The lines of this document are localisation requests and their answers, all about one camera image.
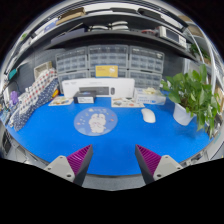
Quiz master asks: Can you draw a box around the small black box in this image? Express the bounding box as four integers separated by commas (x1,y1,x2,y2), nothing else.
72,90,97,104

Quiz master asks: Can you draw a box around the white keyboard box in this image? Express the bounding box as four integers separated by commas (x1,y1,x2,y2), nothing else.
61,77,136,99

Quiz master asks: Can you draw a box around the small colourful sticker sheet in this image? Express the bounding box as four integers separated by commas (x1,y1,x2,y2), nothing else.
48,95,75,107

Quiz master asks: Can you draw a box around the large colourful sticker sheet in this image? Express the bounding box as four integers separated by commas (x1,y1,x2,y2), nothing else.
110,96,146,109

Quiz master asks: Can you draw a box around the white computer mouse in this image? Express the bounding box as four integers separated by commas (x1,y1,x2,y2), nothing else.
140,107,157,124

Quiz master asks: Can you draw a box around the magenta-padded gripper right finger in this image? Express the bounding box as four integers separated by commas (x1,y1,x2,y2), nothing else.
134,144,184,185

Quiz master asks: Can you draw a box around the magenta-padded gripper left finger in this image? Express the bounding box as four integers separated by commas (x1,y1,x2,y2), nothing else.
44,144,94,187

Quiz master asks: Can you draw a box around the yellow and blue box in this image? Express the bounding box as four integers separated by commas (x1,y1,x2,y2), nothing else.
95,64,119,78

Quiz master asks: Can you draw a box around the dark shelf unit with items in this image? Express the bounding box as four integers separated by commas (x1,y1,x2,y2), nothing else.
4,1,219,73

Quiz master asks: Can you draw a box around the small purple object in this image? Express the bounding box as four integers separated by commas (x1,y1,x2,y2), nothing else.
9,90,20,106

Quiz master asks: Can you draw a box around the round bunny-print mouse pad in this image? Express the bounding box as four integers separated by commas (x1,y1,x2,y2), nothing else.
73,106,119,137

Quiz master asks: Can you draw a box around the checked and dotted cloth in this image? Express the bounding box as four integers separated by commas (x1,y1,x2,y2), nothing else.
8,68,60,132

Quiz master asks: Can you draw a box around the green plant in white pot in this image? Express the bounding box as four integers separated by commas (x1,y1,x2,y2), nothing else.
160,63,222,138

